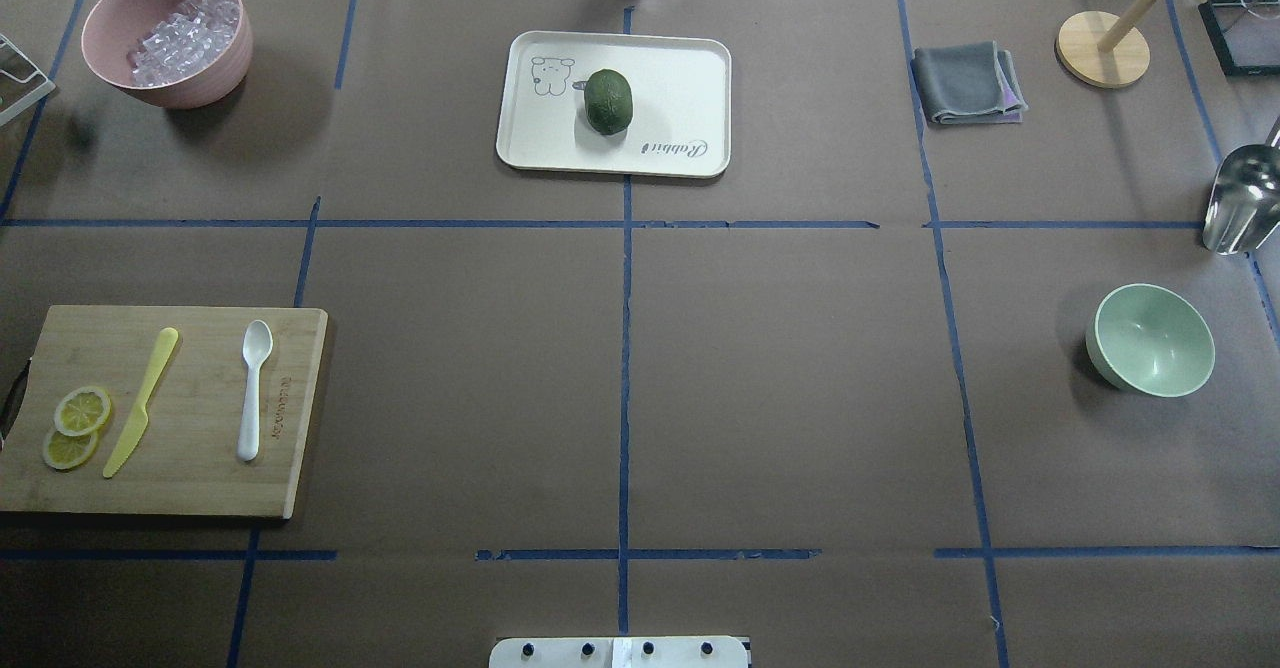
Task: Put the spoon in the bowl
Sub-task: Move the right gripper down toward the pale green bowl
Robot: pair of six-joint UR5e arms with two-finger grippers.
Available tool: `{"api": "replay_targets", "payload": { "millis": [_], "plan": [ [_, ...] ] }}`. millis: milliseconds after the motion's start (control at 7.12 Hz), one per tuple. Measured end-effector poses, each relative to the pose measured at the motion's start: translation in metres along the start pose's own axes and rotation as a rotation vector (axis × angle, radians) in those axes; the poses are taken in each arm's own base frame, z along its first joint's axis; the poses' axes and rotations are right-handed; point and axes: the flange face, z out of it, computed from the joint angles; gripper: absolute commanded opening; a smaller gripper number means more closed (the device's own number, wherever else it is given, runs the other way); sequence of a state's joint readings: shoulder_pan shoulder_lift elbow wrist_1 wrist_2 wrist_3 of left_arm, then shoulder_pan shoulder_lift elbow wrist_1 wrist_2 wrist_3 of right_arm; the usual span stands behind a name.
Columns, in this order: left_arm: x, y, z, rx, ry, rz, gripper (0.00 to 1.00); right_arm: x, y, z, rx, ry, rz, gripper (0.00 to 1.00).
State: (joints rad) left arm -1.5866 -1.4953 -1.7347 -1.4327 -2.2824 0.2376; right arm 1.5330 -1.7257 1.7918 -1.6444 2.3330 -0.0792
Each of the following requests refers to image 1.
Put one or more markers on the white plastic spoon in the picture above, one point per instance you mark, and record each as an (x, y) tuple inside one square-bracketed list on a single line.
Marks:
[(257, 346)]

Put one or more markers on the light green bowl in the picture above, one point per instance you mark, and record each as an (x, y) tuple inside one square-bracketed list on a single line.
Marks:
[(1146, 339)]

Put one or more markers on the pink bowl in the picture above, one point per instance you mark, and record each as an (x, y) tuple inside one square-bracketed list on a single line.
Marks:
[(114, 26)]

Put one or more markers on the green avocado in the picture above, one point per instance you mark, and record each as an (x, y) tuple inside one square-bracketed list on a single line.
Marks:
[(609, 102)]

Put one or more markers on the white rabbit tray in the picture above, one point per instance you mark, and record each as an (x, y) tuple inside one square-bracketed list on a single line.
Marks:
[(682, 105)]

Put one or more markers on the grey folded cloth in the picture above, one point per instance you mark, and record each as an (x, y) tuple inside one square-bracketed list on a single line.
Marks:
[(967, 84)]

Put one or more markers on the bamboo cutting board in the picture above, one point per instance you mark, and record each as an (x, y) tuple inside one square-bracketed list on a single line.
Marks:
[(186, 462)]

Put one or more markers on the yellow plastic knife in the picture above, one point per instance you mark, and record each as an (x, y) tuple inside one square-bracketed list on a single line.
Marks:
[(137, 420)]

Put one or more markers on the clear ice cubes pile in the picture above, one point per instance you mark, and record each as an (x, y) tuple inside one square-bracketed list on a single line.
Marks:
[(187, 41)]

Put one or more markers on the wooden stand with pole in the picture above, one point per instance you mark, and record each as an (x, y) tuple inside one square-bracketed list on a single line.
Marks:
[(1106, 50)]

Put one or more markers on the upper lemon slice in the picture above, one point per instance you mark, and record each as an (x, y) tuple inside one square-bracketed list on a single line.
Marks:
[(83, 411)]

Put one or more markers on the lemon slice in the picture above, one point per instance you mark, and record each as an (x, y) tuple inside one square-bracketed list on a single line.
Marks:
[(83, 411), (63, 452)]

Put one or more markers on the lower lemon slice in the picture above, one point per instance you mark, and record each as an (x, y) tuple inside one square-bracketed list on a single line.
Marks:
[(63, 452)]

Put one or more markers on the metal scoop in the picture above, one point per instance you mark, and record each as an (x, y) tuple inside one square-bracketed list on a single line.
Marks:
[(1243, 208)]

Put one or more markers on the clear tray at edge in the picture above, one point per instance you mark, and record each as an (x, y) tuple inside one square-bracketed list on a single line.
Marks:
[(23, 83)]

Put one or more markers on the black framed box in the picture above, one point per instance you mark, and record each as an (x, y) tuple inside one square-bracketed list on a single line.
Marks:
[(1244, 35)]

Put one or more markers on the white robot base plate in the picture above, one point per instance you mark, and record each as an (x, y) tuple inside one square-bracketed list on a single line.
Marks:
[(622, 651)]

